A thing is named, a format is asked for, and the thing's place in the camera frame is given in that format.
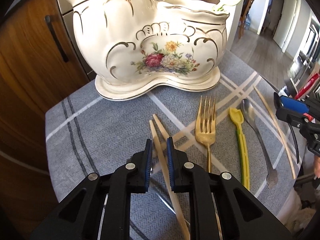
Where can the person's right hand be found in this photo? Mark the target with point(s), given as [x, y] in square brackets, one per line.
[316, 166]

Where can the steel spoon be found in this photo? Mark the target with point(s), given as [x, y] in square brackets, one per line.
[249, 115]

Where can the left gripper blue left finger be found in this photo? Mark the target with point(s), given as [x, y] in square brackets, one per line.
[133, 177]

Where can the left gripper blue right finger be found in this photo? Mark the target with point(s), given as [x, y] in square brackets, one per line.
[188, 177]

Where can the gold fork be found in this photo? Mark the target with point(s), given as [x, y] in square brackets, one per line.
[205, 131]

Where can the left wooden cabinet front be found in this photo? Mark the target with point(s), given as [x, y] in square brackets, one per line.
[39, 68]

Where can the yellow plastic spoon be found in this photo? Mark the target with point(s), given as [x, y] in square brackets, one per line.
[237, 118]

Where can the cream ceramic utensil holder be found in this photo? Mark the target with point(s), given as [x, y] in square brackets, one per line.
[134, 46]

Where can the wooden chair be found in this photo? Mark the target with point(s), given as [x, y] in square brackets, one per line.
[245, 10]

